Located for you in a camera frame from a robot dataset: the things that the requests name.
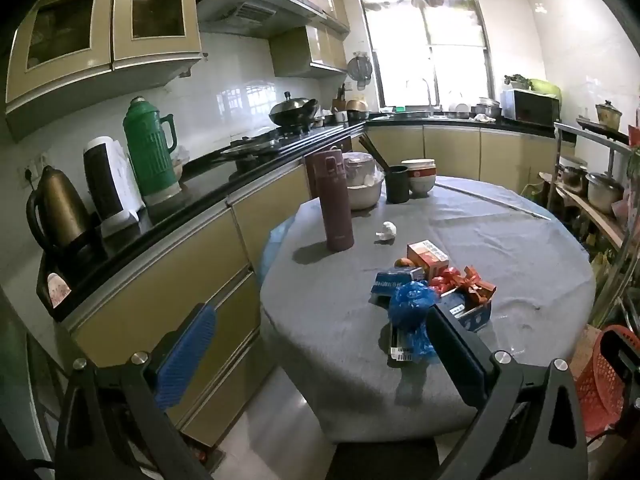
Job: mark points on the gas stove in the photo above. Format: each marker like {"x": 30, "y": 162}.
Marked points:
{"x": 280, "y": 140}

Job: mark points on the black wok with lid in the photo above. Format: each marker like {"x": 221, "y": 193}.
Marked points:
{"x": 292, "y": 110}

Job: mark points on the black and white heater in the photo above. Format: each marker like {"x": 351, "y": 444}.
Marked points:
{"x": 107, "y": 180}

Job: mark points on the flat metal lid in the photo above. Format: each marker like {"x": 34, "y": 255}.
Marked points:
{"x": 250, "y": 147}

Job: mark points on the knife block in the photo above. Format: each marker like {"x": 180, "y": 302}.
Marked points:
{"x": 340, "y": 100}

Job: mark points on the small leafy plant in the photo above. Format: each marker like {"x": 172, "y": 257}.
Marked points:
{"x": 515, "y": 81}

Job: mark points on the small dark lidded pot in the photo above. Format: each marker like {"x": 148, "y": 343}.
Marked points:
{"x": 572, "y": 175}

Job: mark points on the wall socket with plug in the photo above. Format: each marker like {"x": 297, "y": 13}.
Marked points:
{"x": 31, "y": 172}

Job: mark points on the white dishes by sink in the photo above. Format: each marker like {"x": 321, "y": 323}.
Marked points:
{"x": 459, "y": 108}

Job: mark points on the window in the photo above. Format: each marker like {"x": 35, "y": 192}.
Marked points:
{"x": 425, "y": 25}

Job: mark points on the round wall-hung colander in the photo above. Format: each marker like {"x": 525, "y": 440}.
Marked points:
{"x": 360, "y": 70}

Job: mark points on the blue plastic bag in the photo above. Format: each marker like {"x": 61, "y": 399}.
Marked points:
{"x": 410, "y": 305}

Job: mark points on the metal pot with lid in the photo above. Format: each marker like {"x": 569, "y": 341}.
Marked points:
{"x": 362, "y": 185}

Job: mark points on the black cup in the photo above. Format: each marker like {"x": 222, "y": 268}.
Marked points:
{"x": 397, "y": 185}

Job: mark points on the lidded printed pot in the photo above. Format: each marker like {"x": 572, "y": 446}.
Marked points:
{"x": 607, "y": 115}

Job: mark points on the large blue carton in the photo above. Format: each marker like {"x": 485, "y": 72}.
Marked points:
{"x": 472, "y": 312}

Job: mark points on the maroon thermos bottle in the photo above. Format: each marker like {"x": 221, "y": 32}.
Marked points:
{"x": 332, "y": 200}

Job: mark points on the glass-door wall cabinet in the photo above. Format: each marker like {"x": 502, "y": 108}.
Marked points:
{"x": 105, "y": 75}

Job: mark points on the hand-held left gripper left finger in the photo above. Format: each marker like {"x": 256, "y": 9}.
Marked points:
{"x": 187, "y": 345}

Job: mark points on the range hood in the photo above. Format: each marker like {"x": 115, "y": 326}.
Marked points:
{"x": 250, "y": 7}

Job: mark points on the black tray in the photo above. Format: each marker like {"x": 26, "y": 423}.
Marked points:
{"x": 85, "y": 270}

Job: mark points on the golden pot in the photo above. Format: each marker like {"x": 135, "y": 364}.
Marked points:
{"x": 357, "y": 106}

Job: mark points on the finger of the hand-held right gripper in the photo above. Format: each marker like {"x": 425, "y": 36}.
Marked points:
{"x": 612, "y": 342}

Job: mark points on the small beige wall cabinet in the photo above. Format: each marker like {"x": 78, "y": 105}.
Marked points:
{"x": 305, "y": 52}

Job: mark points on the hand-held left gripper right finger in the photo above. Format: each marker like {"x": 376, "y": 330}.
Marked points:
{"x": 452, "y": 355}

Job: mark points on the small printed cup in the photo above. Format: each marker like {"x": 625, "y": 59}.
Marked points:
{"x": 57, "y": 290}

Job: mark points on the black packet white label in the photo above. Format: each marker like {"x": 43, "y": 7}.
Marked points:
{"x": 402, "y": 352}

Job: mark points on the small orange fruit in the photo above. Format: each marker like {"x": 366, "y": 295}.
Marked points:
{"x": 404, "y": 263}

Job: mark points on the steel pot with lid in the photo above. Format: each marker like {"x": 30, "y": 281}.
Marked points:
{"x": 602, "y": 192}

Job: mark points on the green vegetable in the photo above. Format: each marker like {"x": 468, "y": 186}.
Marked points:
{"x": 547, "y": 87}

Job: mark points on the brown electric kettle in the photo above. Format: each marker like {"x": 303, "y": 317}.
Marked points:
{"x": 57, "y": 205}

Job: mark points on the red foil wrapper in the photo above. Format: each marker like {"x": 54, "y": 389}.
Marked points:
{"x": 445, "y": 277}
{"x": 477, "y": 285}

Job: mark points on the green thermos jug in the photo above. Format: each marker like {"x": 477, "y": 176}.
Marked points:
{"x": 150, "y": 150}

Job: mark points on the black kitchen countertop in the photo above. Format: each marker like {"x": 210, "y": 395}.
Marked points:
{"x": 200, "y": 185}

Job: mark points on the round table with grey cloth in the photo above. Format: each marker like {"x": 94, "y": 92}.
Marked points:
{"x": 500, "y": 260}

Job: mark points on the orange carton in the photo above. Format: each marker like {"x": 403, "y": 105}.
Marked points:
{"x": 427, "y": 257}

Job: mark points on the white tissue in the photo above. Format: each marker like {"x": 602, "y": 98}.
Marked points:
{"x": 386, "y": 232}

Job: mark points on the red plastic basket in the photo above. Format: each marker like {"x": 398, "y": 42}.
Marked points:
{"x": 600, "y": 395}

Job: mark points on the brown cardboard box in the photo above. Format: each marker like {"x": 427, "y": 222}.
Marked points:
{"x": 585, "y": 347}

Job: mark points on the grey metal pot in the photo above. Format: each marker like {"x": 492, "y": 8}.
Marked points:
{"x": 487, "y": 109}

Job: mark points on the metal storage rack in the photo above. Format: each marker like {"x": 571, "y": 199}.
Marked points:
{"x": 595, "y": 215}

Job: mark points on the metal faucet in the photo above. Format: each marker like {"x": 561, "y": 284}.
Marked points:
{"x": 429, "y": 95}

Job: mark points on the long thin stick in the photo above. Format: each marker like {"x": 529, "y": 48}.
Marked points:
{"x": 490, "y": 200}

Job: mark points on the light blue table cover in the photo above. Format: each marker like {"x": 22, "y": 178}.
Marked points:
{"x": 272, "y": 245}

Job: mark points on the white microwave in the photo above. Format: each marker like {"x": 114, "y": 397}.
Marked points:
{"x": 530, "y": 107}

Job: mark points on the small blue carton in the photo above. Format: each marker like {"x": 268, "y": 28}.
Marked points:
{"x": 395, "y": 282}

